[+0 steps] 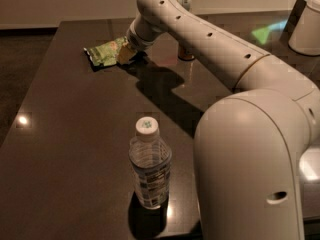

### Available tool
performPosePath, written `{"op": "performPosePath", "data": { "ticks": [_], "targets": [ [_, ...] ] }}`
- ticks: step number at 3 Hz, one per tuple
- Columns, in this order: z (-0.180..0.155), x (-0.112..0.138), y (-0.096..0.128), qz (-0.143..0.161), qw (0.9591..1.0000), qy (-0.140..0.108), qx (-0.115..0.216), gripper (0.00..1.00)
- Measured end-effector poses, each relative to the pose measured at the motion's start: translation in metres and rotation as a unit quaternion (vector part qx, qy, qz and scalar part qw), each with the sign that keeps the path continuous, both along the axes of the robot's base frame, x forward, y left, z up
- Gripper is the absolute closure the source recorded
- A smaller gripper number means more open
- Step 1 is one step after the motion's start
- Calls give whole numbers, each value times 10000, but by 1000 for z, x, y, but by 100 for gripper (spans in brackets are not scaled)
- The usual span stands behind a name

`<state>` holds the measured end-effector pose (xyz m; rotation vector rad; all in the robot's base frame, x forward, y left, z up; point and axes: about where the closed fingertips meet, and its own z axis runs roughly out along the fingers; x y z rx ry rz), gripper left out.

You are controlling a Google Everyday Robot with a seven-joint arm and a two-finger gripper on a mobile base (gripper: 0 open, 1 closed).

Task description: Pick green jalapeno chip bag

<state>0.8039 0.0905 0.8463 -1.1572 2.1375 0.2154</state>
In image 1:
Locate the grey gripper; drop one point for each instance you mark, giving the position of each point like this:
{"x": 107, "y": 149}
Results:
{"x": 135, "y": 42}

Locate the green jalapeno chip bag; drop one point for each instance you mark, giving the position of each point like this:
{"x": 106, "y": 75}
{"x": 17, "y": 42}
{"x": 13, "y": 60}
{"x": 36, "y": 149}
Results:
{"x": 105, "y": 55}

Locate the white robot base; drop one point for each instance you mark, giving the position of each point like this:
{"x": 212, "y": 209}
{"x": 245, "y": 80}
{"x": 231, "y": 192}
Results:
{"x": 305, "y": 38}

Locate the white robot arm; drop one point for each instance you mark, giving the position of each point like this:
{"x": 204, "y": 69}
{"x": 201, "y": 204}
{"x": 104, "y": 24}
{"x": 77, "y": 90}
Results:
{"x": 247, "y": 146}

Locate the gold soda can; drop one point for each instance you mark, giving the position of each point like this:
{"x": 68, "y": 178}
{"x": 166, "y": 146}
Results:
{"x": 184, "y": 54}

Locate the clear plastic water bottle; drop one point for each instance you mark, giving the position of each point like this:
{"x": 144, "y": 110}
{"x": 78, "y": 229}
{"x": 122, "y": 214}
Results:
{"x": 150, "y": 159}

